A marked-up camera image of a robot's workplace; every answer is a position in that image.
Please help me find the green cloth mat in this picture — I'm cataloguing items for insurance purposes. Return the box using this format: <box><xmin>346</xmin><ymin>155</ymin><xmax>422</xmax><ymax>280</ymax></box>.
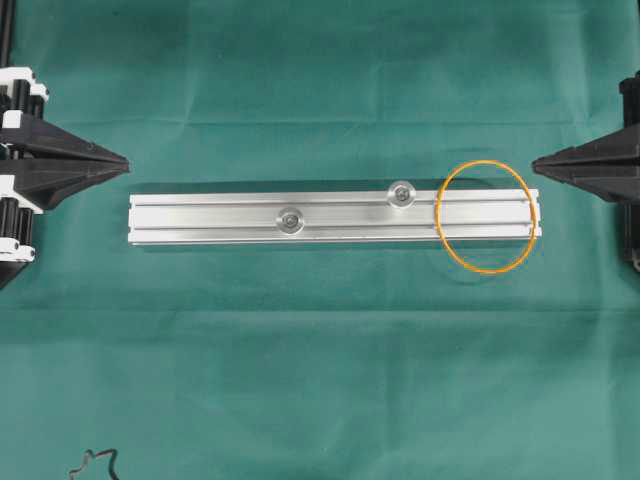
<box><xmin>1</xmin><ymin>1</ymin><xmax>639</xmax><ymax>479</ymax></box>

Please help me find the orange rubber band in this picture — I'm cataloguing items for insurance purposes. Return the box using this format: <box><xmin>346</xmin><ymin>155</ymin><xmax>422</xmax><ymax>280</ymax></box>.
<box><xmin>434</xmin><ymin>159</ymin><xmax>538</xmax><ymax>276</ymax></box>

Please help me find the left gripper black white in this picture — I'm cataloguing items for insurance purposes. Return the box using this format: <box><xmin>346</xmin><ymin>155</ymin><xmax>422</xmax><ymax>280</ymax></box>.
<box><xmin>1</xmin><ymin>67</ymin><xmax>129</xmax><ymax>288</ymax></box>

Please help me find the silver pulley shaft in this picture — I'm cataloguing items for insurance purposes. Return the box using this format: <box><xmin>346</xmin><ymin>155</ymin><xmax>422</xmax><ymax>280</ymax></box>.
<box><xmin>276</xmin><ymin>206</ymin><xmax>305</xmax><ymax>235</ymax></box>
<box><xmin>386</xmin><ymin>180</ymin><xmax>416</xmax><ymax>208</ymax></box>

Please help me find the black cable loop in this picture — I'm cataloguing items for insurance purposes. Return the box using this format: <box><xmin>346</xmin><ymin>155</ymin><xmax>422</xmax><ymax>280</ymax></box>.
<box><xmin>68</xmin><ymin>434</ymin><xmax>122</xmax><ymax>480</ymax></box>

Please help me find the left silver pulley shaft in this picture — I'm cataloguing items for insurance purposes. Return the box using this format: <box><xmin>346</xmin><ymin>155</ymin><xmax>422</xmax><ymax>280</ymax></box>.
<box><xmin>276</xmin><ymin>206</ymin><xmax>305</xmax><ymax>235</ymax></box>

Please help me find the right silver pulley shaft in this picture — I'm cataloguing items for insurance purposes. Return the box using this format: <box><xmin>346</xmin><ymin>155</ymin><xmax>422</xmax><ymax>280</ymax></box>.
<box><xmin>386</xmin><ymin>180</ymin><xmax>416</xmax><ymax>208</ymax></box>

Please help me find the black frame bar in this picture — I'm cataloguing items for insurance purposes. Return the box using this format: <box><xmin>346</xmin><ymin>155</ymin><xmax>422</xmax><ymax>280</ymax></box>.
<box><xmin>0</xmin><ymin>0</ymin><xmax>16</xmax><ymax>68</ymax></box>

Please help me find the aluminium extrusion rail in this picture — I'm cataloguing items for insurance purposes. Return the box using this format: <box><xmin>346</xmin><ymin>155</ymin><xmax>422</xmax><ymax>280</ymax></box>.
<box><xmin>128</xmin><ymin>189</ymin><xmax>542</xmax><ymax>245</ymax></box>

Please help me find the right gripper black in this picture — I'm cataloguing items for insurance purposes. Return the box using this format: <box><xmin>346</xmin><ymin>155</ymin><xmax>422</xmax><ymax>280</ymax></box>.
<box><xmin>532</xmin><ymin>72</ymin><xmax>639</xmax><ymax>272</ymax></box>

